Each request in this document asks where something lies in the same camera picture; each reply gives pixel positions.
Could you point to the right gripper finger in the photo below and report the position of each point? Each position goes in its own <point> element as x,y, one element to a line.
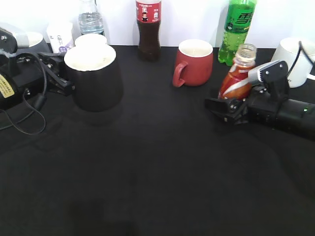
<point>223,109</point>

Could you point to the white blueberry yogurt carton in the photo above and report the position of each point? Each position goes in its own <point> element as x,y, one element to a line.
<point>60,36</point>

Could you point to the green sprite bottle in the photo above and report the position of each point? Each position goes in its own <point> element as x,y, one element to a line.
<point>236,27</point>

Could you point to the grey mug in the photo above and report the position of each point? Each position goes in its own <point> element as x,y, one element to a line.
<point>37,43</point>

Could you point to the black mug white interior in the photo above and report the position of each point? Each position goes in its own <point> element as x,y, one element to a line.
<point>96,76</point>

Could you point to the clear water bottle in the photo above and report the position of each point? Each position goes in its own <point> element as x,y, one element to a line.
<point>89,18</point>

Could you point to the yellow paper cup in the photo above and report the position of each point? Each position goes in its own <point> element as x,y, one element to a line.
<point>91,39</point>

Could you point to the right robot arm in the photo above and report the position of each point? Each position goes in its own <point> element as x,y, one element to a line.
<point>288,115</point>

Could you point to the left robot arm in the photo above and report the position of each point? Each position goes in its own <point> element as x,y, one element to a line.
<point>7,103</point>

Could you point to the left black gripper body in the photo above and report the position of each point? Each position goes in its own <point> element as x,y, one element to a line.
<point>25,71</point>

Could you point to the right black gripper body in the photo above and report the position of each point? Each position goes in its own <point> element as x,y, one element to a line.
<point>262,105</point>

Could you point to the orange Nescafe coffee bottle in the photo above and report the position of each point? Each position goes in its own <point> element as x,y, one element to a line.
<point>236,84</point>

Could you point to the cola bottle red label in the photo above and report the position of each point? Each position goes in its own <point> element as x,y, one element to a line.
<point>148,15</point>

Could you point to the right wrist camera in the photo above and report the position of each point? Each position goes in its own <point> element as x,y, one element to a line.
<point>274,77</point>

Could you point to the red mug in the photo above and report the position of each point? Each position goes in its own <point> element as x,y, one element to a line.
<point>193,64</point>

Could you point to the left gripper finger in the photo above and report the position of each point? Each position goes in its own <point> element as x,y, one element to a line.
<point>51,58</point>
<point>59,85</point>

